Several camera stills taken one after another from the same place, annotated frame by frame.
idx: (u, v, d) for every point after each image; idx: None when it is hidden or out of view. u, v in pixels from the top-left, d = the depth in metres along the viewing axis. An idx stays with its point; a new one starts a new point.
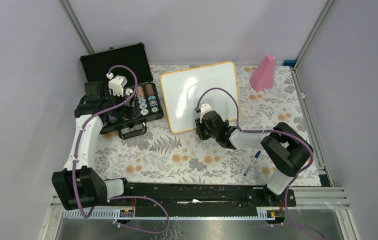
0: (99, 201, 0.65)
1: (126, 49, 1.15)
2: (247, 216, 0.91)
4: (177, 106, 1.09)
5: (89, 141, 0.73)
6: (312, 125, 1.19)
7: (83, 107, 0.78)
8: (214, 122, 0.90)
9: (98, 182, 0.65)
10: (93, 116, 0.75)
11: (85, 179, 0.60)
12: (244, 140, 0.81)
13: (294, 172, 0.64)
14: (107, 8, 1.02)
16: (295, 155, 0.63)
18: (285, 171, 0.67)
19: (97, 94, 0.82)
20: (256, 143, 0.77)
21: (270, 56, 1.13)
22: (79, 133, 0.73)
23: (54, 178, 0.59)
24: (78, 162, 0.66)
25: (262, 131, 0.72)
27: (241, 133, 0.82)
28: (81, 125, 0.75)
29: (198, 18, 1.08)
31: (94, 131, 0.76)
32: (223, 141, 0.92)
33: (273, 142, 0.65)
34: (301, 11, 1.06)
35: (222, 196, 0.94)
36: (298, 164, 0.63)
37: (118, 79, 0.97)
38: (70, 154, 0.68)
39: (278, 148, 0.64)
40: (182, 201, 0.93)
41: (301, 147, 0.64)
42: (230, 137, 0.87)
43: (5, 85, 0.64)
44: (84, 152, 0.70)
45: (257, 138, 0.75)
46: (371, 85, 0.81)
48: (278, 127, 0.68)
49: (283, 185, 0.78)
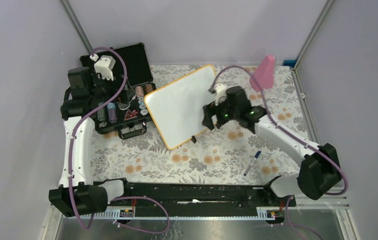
0: (100, 209, 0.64)
1: (126, 50, 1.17)
2: (247, 216, 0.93)
4: (167, 120, 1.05)
5: (81, 151, 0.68)
6: (313, 125, 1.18)
7: (71, 105, 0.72)
8: (238, 96, 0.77)
9: (98, 194, 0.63)
10: (81, 120, 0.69)
11: (83, 196, 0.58)
12: (274, 135, 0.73)
13: (317, 197, 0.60)
14: (107, 8, 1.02)
16: (326, 181, 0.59)
18: (305, 190, 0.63)
19: (84, 86, 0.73)
20: (289, 150, 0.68)
21: (270, 56, 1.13)
22: (70, 142, 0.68)
23: (51, 198, 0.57)
24: (74, 178, 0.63)
25: (306, 144, 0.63)
27: (275, 129, 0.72)
28: (71, 131, 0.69)
29: (198, 18, 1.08)
31: (86, 137, 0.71)
32: (244, 119, 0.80)
33: (315, 166, 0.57)
34: (300, 11, 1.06)
35: (222, 196, 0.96)
36: (325, 190, 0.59)
37: (105, 60, 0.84)
38: (64, 169, 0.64)
39: (315, 173, 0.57)
40: (182, 201, 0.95)
41: (333, 175, 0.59)
42: (258, 122, 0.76)
43: (4, 85, 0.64)
44: (78, 166, 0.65)
45: (295, 149, 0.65)
46: (371, 84, 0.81)
48: (325, 148, 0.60)
49: (285, 192, 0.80)
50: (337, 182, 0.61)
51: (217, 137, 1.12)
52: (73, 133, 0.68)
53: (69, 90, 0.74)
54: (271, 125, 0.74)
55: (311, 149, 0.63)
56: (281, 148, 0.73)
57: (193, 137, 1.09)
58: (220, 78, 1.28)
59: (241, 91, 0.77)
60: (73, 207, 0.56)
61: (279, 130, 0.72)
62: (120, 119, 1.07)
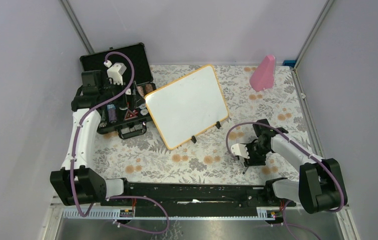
0: (98, 198, 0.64)
1: (126, 50, 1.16)
2: (247, 216, 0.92)
4: (167, 121, 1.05)
5: (86, 138, 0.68)
6: (313, 125, 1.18)
7: (80, 99, 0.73)
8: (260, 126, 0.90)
9: (98, 182, 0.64)
10: (90, 111, 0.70)
11: (83, 180, 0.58)
12: (285, 151, 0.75)
13: (314, 211, 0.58)
14: (107, 8, 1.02)
16: (326, 197, 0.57)
18: (303, 203, 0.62)
19: (95, 85, 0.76)
20: (295, 160, 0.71)
21: (270, 56, 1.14)
22: (76, 130, 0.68)
23: (51, 178, 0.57)
24: (76, 162, 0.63)
25: (309, 154, 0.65)
27: (287, 143, 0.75)
28: (78, 120, 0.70)
29: (198, 18, 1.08)
31: (92, 127, 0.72)
32: (263, 135, 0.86)
33: (313, 174, 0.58)
34: (300, 11, 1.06)
35: (222, 196, 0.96)
36: (323, 206, 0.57)
37: (116, 67, 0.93)
38: (68, 153, 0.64)
39: (313, 181, 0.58)
40: (182, 201, 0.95)
41: (335, 194, 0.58)
42: (273, 139, 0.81)
43: (5, 84, 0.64)
44: (82, 151, 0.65)
45: (299, 158, 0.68)
46: (371, 84, 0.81)
48: (327, 161, 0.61)
49: (285, 194, 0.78)
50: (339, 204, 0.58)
51: (217, 137, 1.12)
52: (80, 121, 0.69)
53: (81, 89, 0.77)
54: (285, 140, 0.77)
55: (314, 160, 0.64)
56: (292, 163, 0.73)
57: (193, 137, 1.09)
58: (220, 78, 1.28)
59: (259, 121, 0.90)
60: (73, 192, 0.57)
61: (290, 145, 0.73)
62: (120, 119, 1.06)
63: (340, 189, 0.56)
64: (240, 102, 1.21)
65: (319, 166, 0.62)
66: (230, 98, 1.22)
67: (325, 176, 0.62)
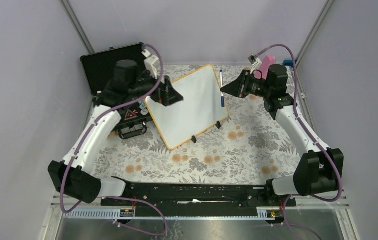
0: (86, 199, 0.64)
1: (126, 49, 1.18)
2: (247, 216, 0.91)
4: (166, 122, 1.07)
5: (95, 138, 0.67)
6: (313, 125, 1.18)
7: (106, 95, 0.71)
8: (278, 78, 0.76)
9: (90, 182, 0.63)
10: (108, 111, 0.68)
11: (76, 182, 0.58)
12: (289, 128, 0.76)
13: (304, 193, 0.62)
14: (107, 8, 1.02)
16: (320, 184, 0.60)
18: (296, 184, 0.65)
19: (124, 82, 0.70)
20: (298, 142, 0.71)
21: (270, 56, 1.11)
22: (89, 127, 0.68)
23: (49, 167, 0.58)
24: (75, 160, 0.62)
25: (315, 140, 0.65)
27: (294, 120, 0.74)
28: (96, 117, 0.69)
29: (197, 18, 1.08)
31: (105, 128, 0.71)
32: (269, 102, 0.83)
33: (316, 165, 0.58)
34: (300, 11, 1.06)
35: (222, 196, 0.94)
36: (314, 191, 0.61)
37: (153, 58, 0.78)
38: (73, 147, 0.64)
39: (314, 171, 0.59)
40: (182, 201, 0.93)
41: (329, 180, 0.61)
42: (281, 110, 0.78)
43: (5, 85, 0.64)
44: (85, 151, 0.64)
45: (304, 143, 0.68)
46: (370, 84, 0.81)
48: (331, 151, 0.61)
49: (284, 191, 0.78)
50: (330, 189, 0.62)
51: (217, 137, 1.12)
52: (96, 119, 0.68)
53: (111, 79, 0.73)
54: (292, 115, 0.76)
55: (318, 147, 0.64)
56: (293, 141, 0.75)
57: (193, 137, 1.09)
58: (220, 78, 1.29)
59: (285, 75, 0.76)
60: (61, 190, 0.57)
61: (296, 122, 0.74)
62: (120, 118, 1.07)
63: (338, 181, 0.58)
64: (240, 102, 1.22)
65: (322, 154, 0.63)
66: (230, 98, 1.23)
67: (324, 163, 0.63)
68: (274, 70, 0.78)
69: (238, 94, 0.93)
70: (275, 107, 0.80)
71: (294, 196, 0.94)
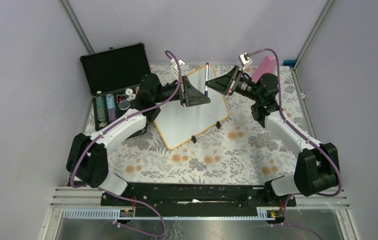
0: (91, 184, 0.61)
1: (127, 50, 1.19)
2: (247, 216, 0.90)
4: (166, 123, 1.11)
5: (122, 129, 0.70)
6: (313, 125, 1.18)
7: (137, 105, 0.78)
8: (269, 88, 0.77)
9: (103, 167, 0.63)
10: (141, 112, 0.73)
11: (94, 156, 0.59)
12: (280, 131, 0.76)
13: (309, 193, 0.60)
14: (107, 7, 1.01)
16: (322, 180, 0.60)
18: (299, 186, 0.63)
19: (150, 96, 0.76)
20: (291, 143, 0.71)
21: (270, 56, 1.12)
22: (120, 119, 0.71)
23: (77, 138, 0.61)
24: (101, 138, 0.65)
25: (308, 138, 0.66)
27: (282, 123, 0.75)
28: (128, 114, 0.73)
29: (197, 19, 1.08)
31: (132, 126, 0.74)
32: (256, 109, 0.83)
33: (312, 160, 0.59)
34: (301, 11, 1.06)
35: (222, 196, 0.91)
36: (318, 189, 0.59)
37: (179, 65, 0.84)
38: (101, 129, 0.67)
39: (311, 167, 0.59)
40: (182, 201, 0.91)
41: (330, 176, 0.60)
42: (269, 117, 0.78)
43: (5, 86, 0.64)
44: (111, 134, 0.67)
45: (297, 143, 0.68)
46: (370, 84, 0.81)
48: (325, 146, 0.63)
49: (285, 191, 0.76)
50: (332, 185, 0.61)
51: (217, 137, 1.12)
52: (129, 115, 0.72)
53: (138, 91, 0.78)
54: (280, 120, 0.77)
55: (312, 145, 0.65)
56: (286, 144, 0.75)
57: (193, 137, 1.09)
58: None
59: (276, 89, 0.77)
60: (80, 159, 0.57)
61: (286, 125, 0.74)
62: None
63: (337, 173, 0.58)
64: (240, 102, 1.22)
65: (316, 151, 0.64)
66: (230, 98, 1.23)
67: (320, 160, 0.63)
68: (264, 83, 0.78)
69: (226, 89, 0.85)
70: (262, 115, 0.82)
71: (294, 197, 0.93)
